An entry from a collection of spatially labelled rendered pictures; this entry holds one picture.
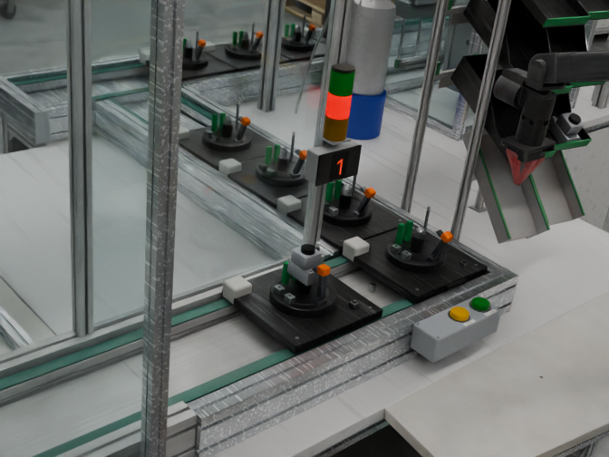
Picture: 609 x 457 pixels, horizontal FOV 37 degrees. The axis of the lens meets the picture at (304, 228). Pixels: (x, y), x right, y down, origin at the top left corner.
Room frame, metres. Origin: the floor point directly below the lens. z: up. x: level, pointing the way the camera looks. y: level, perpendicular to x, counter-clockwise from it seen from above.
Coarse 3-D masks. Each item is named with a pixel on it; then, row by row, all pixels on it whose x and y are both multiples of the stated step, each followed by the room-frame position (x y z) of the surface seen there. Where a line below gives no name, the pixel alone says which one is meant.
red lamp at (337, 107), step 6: (330, 96) 1.75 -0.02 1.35; (336, 96) 1.74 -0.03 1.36; (348, 96) 1.75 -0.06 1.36; (330, 102) 1.75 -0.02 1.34; (336, 102) 1.74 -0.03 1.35; (342, 102) 1.74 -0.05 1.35; (348, 102) 1.75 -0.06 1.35; (330, 108) 1.75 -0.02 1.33; (336, 108) 1.74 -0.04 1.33; (342, 108) 1.74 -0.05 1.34; (348, 108) 1.75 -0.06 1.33; (330, 114) 1.75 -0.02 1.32; (336, 114) 1.74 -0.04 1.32; (342, 114) 1.74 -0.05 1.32; (348, 114) 1.76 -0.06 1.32
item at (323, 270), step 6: (324, 264) 1.55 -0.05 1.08; (318, 270) 1.54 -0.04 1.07; (324, 270) 1.53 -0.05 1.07; (324, 276) 1.53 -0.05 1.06; (318, 282) 1.54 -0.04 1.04; (324, 282) 1.54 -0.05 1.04; (318, 288) 1.54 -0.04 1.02; (324, 288) 1.54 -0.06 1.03; (318, 294) 1.54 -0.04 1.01; (324, 294) 1.54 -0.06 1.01
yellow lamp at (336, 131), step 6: (324, 120) 1.76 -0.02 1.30; (330, 120) 1.75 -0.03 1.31; (336, 120) 1.74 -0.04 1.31; (342, 120) 1.75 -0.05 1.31; (348, 120) 1.76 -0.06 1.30; (324, 126) 1.76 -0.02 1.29; (330, 126) 1.75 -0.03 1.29; (336, 126) 1.74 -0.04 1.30; (342, 126) 1.75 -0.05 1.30; (324, 132) 1.75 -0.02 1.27; (330, 132) 1.74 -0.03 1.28; (336, 132) 1.74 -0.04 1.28; (342, 132) 1.75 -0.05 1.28; (324, 138) 1.75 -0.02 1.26; (330, 138) 1.74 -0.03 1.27; (336, 138) 1.74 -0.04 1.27; (342, 138) 1.75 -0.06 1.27
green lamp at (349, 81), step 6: (336, 72) 1.75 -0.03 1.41; (354, 72) 1.76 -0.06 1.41; (330, 78) 1.76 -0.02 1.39; (336, 78) 1.75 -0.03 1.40; (342, 78) 1.74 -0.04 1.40; (348, 78) 1.75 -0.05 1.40; (330, 84) 1.76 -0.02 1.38; (336, 84) 1.74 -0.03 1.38; (342, 84) 1.74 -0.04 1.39; (348, 84) 1.75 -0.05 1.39; (330, 90) 1.75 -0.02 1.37; (336, 90) 1.74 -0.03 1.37; (342, 90) 1.74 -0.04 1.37; (348, 90) 1.75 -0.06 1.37; (342, 96) 1.74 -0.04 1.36
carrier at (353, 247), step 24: (360, 240) 1.82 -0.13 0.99; (384, 240) 1.87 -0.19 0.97; (408, 240) 1.85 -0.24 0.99; (432, 240) 1.86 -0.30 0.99; (360, 264) 1.77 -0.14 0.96; (384, 264) 1.76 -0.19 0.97; (408, 264) 1.74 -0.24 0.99; (432, 264) 1.75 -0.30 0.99; (456, 264) 1.80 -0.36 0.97; (480, 264) 1.81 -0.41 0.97; (408, 288) 1.67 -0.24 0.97; (432, 288) 1.68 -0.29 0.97
